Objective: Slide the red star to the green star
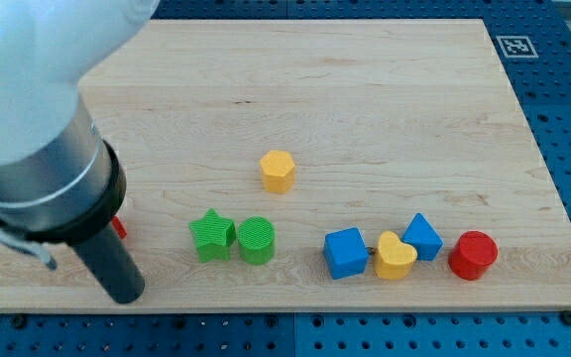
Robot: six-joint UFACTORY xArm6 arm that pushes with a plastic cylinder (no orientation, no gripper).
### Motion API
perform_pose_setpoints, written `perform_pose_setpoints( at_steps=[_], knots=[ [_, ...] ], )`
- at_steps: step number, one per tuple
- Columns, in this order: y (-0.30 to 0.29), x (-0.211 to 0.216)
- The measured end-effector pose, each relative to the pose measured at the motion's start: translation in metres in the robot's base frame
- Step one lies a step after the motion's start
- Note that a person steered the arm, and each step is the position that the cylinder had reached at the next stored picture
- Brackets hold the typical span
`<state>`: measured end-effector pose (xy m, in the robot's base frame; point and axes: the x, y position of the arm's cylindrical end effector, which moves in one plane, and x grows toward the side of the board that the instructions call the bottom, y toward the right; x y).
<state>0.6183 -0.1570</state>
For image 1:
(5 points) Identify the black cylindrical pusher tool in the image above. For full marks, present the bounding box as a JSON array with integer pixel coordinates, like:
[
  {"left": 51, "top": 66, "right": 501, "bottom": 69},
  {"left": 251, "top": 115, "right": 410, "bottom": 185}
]
[{"left": 27, "top": 142, "right": 145, "bottom": 304}]

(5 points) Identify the red star block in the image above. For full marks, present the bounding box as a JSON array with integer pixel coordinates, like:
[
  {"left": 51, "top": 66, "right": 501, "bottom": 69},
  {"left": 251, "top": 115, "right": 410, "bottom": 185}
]
[{"left": 111, "top": 216, "right": 127, "bottom": 239}]

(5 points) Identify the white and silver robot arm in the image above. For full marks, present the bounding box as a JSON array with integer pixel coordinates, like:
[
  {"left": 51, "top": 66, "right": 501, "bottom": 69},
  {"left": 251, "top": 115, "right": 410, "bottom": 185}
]
[{"left": 0, "top": 0, "right": 159, "bottom": 303}]

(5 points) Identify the green star block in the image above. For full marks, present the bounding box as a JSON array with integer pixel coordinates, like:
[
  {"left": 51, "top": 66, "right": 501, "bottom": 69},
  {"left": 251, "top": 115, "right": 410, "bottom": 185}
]
[{"left": 188, "top": 208, "right": 236, "bottom": 263}]

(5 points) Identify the green cylinder block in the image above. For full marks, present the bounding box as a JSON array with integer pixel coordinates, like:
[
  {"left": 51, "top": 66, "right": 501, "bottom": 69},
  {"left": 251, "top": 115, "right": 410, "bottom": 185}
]
[{"left": 238, "top": 216, "right": 276, "bottom": 265}]

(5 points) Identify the yellow hexagon block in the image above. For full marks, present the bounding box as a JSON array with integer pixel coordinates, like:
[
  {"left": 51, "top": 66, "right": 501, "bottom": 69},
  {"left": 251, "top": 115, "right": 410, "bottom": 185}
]
[{"left": 260, "top": 150, "right": 295, "bottom": 193}]

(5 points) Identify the light wooden board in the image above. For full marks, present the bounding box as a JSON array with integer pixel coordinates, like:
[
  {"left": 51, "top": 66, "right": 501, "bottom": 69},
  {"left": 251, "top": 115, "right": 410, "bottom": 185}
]
[{"left": 0, "top": 20, "right": 571, "bottom": 314}]

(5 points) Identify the blue cube block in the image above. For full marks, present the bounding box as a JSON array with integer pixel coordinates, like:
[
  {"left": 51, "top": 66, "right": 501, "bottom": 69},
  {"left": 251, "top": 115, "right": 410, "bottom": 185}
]
[{"left": 323, "top": 227, "right": 369, "bottom": 280}]

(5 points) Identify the yellow heart block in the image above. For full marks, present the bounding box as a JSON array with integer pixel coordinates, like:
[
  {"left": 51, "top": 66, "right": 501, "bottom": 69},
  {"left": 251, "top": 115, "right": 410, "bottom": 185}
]
[{"left": 374, "top": 231, "right": 417, "bottom": 280}]

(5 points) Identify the blue triangle block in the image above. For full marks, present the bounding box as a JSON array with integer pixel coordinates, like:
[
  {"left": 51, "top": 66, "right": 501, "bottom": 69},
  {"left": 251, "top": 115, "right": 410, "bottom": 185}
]
[{"left": 401, "top": 213, "right": 443, "bottom": 261}]

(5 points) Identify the red cylinder block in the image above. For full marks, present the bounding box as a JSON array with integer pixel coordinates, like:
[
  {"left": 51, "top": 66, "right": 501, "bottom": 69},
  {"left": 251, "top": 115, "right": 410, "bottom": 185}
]
[{"left": 448, "top": 230, "right": 499, "bottom": 281}]

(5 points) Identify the white fiducial marker tag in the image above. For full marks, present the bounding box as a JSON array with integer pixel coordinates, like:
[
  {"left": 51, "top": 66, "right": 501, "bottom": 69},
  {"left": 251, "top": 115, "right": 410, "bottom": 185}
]
[{"left": 496, "top": 36, "right": 538, "bottom": 59}]

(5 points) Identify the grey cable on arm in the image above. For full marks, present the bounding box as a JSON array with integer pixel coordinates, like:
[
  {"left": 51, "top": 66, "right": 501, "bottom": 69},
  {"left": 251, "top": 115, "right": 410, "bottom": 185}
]
[{"left": 0, "top": 210, "right": 58, "bottom": 272}]

